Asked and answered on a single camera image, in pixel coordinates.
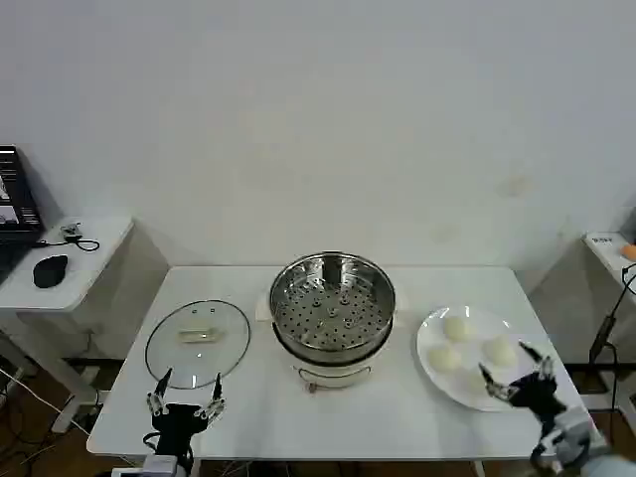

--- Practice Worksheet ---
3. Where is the white floor cable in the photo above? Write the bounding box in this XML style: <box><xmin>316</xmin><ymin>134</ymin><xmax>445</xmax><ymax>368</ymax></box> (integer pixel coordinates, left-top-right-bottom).
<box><xmin>0</xmin><ymin>370</ymin><xmax>93</xmax><ymax>438</ymax></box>

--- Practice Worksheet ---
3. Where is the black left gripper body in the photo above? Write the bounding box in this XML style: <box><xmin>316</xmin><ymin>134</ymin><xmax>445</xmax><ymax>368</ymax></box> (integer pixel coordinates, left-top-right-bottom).
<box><xmin>151</xmin><ymin>402</ymin><xmax>211</xmax><ymax>456</ymax></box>

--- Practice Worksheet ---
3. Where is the white steamed bun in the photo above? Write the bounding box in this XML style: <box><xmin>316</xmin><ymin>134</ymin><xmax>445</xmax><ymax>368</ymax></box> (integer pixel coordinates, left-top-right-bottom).
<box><xmin>480</xmin><ymin>335</ymin><xmax>518</xmax><ymax>368</ymax></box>
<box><xmin>443</xmin><ymin>316</ymin><xmax>477</xmax><ymax>344</ymax></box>
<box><xmin>427</xmin><ymin>344</ymin><xmax>463</xmax><ymax>373</ymax></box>

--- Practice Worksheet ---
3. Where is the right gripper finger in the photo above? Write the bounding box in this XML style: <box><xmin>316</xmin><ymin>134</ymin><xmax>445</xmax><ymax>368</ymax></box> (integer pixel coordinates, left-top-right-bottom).
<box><xmin>479</xmin><ymin>363</ymin><xmax>518</xmax><ymax>401</ymax></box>
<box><xmin>519</xmin><ymin>340</ymin><xmax>556</xmax><ymax>382</ymax></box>

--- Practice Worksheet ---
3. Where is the black floor cable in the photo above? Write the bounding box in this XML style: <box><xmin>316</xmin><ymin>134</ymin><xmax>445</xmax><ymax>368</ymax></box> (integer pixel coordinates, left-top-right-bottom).
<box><xmin>0</xmin><ymin>377</ymin><xmax>69</xmax><ymax>464</ymax></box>

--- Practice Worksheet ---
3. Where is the black computer mouse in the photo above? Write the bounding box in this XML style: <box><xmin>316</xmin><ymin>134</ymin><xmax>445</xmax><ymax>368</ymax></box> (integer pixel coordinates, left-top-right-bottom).
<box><xmin>33</xmin><ymin>254</ymin><xmax>70</xmax><ymax>289</ymax></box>

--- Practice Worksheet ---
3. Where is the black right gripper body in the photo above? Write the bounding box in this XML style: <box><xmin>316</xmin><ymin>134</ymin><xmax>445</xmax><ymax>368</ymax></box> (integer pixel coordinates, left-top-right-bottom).
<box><xmin>507</xmin><ymin>373</ymin><xmax>567</xmax><ymax>423</ymax></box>

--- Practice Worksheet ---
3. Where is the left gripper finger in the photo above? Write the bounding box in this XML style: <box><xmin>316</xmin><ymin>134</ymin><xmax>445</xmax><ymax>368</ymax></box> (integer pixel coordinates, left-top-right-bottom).
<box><xmin>194</xmin><ymin>372</ymin><xmax>229</xmax><ymax>423</ymax></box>
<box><xmin>146</xmin><ymin>367</ymin><xmax>174</xmax><ymax>416</ymax></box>

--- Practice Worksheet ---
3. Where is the black laptop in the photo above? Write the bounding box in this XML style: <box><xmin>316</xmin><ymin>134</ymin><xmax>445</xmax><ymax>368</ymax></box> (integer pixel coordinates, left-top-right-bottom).
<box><xmin>0</xmin><ymin>144</ymin><xmax>46</xmax><ymax>285</ymax></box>

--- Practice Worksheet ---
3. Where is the black cable with stand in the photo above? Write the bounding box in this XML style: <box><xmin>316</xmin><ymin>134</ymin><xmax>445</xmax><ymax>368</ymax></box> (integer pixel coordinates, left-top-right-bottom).
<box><xmin>588</xmin><ymin>262</ymin><xmax>636</xmax><ymax>428</ymax></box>

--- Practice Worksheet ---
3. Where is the perforated steel steamer basket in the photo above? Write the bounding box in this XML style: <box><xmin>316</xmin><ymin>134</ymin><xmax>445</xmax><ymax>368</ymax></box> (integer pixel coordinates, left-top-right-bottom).
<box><xmin>269</xmin><ymin>251</ymin><xmax>397</xmax><ymax>352</ymax></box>

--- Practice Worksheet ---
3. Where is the white round plate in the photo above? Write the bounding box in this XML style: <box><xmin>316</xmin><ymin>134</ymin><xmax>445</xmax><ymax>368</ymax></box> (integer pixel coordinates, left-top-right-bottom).
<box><xmin>415</xmin><ymin>304</ymin><xmax>553</xmax><ymax>412</ymax></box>

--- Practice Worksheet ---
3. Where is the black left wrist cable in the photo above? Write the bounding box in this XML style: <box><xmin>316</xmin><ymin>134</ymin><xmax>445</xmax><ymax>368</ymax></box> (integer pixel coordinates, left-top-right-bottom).
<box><xmin>142</xmin><ymin>430</ymin><xmax>195</xmax><ymax>473</ymax></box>

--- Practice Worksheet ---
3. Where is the round glass lid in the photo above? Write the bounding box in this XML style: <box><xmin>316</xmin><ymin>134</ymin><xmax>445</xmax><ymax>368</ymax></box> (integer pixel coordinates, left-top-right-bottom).
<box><xmin>144</xmin><ymin>298</ymin><xmax>251</xmax><ymax>391</ymax></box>

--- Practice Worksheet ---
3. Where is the black adapter cable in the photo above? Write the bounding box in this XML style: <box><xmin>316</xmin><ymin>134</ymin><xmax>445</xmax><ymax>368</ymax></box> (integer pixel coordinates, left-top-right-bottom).
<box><xmin>32</xmin><ymin>235</ymin><xmax>100</xmax><ymax>252</ymax></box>

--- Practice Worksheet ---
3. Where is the white side desk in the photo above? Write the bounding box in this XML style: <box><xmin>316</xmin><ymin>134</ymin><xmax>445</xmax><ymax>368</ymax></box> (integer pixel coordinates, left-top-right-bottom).
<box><xmin>0</xmin><ymin>216</ymin><xmax>135</xmax><ymax>434</ymax></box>

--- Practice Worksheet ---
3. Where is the white side table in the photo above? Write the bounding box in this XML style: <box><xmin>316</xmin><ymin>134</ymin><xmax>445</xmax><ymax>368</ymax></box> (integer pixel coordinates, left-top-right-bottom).
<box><xmin>581</xmin><ymin>231</ymin><xmax>636</xmax><ymax>299</ymax></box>

